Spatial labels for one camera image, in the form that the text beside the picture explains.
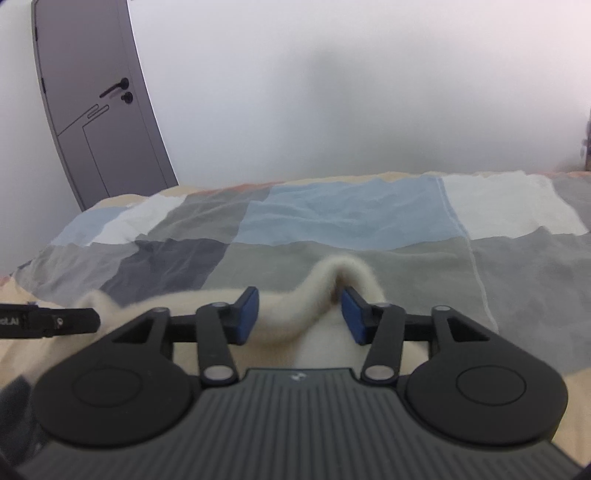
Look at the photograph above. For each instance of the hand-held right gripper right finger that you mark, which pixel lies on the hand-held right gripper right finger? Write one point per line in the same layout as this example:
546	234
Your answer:
352	318

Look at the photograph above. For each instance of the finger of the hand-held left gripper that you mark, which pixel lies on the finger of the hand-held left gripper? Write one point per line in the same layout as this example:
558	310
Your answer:
76	321

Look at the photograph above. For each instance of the black door lock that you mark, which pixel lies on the black door lock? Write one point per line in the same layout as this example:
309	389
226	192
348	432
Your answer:
126	98

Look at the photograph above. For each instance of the white fuzzy sweater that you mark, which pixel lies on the white fuzzy sweater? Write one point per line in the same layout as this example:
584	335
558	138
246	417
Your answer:
318	341

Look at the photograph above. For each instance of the grey door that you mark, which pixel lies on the grey door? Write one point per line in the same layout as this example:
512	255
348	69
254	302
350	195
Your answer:
92	152

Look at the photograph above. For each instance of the patchwork bed cover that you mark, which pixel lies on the patchwork bed cover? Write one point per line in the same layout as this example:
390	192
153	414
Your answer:
323	217

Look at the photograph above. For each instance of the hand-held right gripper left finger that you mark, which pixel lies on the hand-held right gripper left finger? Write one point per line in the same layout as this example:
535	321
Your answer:
250	318

